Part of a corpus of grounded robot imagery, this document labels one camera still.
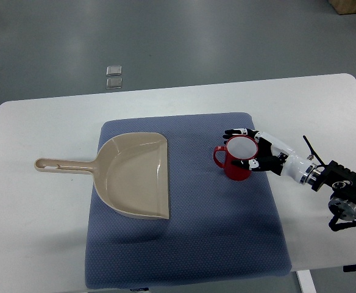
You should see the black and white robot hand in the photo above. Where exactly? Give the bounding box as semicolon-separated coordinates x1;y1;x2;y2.
222;128;318;184

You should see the white table leg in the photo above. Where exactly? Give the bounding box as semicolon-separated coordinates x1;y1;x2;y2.
296;270;317;293

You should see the red cup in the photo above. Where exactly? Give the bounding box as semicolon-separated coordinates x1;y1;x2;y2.
213;135;258;181

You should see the beige plastic dustpan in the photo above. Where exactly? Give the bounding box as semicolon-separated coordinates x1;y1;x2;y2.
34;132;169;220

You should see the blue fabric cushion mat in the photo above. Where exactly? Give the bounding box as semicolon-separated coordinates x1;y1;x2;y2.
85;112;291;289

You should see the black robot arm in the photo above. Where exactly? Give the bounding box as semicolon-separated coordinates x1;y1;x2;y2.
301;136;356;231

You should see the wooden box corner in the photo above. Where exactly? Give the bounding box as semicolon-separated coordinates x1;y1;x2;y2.
328;0;356;15

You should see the upper metal floor plate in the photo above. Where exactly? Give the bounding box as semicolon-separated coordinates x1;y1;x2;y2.
106;65;122;76

